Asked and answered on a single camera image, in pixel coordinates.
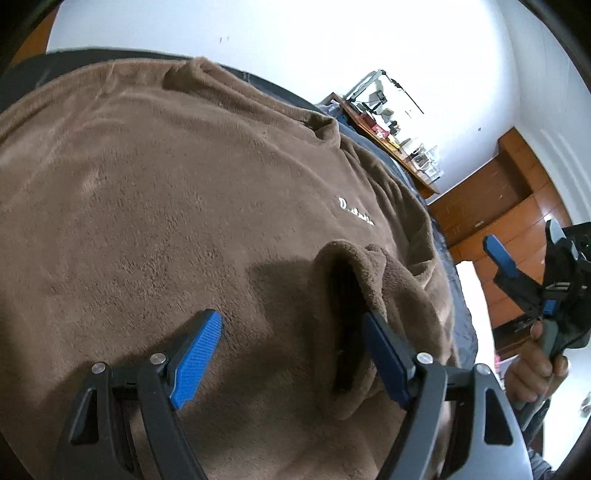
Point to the person's right hand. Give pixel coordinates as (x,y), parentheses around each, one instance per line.
(526,374)

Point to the brown fleece sweater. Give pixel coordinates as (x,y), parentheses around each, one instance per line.
(161,207)

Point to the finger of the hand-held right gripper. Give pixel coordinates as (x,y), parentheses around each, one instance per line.
(503,258)
(559,258)

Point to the wooden door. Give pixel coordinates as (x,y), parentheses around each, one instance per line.
(30,44)

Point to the clear glass tank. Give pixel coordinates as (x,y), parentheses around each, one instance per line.
(376,90)

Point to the clear plastic containers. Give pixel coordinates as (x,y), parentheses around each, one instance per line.
(425,161)

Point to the red box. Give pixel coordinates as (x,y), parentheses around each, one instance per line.
(377,130)

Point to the wooden cabinet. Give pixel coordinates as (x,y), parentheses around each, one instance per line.
(498,198)

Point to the person's right forearm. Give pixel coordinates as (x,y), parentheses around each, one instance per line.
(541,471)

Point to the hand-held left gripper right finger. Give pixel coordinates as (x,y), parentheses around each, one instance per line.
(385,357)

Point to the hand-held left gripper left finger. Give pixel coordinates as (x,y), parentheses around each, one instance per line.
(198,360)

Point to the wooden desk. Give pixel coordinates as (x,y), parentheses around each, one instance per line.
(415,177)

